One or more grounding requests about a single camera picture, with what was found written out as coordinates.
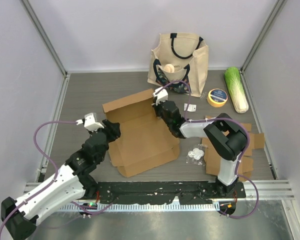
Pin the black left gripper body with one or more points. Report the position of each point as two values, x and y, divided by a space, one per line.
101 157

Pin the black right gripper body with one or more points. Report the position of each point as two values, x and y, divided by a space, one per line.
166 119

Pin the large cardboard box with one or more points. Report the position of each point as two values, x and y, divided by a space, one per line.
145 141

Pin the small cardboard box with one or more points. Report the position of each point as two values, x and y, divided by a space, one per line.
229 150

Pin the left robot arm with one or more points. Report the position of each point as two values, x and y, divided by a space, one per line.
69 182

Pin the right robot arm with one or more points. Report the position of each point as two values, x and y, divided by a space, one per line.
196 129

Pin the small white packet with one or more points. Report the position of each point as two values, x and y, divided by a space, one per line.
190 107

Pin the wooden ball in bag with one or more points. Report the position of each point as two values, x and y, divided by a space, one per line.
169 68

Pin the plastic bag of white discs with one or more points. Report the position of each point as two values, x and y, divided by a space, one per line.
195 156

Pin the yellow tape roll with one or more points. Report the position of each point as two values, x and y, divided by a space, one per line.
217 98

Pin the beige canvas tote bag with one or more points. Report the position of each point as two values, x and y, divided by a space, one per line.
189 55

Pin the green plush cabbage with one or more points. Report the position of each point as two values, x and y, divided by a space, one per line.
236 91

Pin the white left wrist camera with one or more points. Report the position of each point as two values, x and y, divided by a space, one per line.
90 122

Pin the left aluminium frame post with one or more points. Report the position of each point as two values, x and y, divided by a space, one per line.
43 35

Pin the aluminium frame post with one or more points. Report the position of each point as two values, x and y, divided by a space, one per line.
274 13
43 35

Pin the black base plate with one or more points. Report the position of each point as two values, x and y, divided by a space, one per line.
164 192

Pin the white slotted cable duct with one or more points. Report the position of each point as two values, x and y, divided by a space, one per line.
175 206

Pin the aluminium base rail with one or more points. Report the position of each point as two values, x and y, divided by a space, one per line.
267 189

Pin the right aluminium frame post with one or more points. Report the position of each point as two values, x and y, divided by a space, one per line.
274 13

